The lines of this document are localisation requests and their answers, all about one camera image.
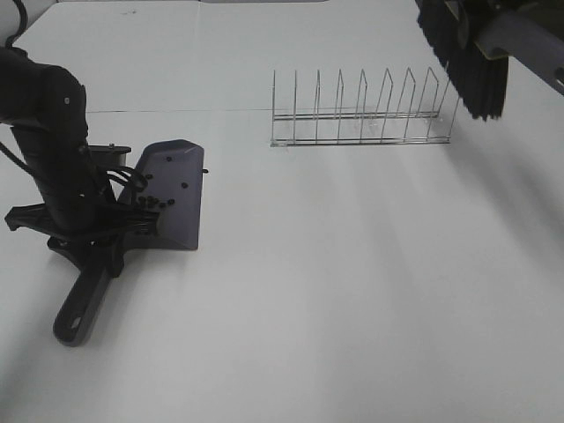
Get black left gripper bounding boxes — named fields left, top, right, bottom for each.
left=5, top=197, right=160, bottom=278

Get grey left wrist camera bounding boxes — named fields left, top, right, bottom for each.
left=89, top=144, right=131, bottom=167

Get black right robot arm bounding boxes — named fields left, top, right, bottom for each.
left=446, top=1, right=563, bottom=28

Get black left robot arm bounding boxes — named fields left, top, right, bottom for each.
left=1, top=48, right=157, bottom=277

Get grey plastic dustpan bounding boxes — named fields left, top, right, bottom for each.
left=48, top=139, right=205, bottom=346

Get pile of coffee beans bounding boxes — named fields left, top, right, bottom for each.
left=136, top=152, right=190, bottom=209

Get metal wire dish rack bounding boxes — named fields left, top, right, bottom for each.
left=270, top=68, right=460, bottom=148

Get grey brush black bristles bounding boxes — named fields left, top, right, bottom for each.
left=416, top=1, right=563, bottom=121

